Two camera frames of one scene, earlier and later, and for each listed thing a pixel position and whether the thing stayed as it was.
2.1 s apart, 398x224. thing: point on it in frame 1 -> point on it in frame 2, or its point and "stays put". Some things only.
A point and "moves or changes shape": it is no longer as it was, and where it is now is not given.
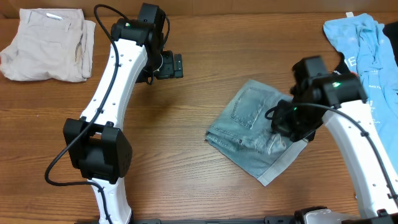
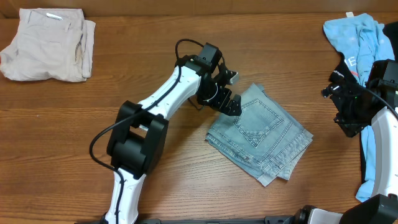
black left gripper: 177,65 -> 224,90
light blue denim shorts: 244,134 moves or changes shape
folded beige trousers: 53,44 stays put
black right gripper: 280,120 -> 347,111
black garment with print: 391,28 stays put
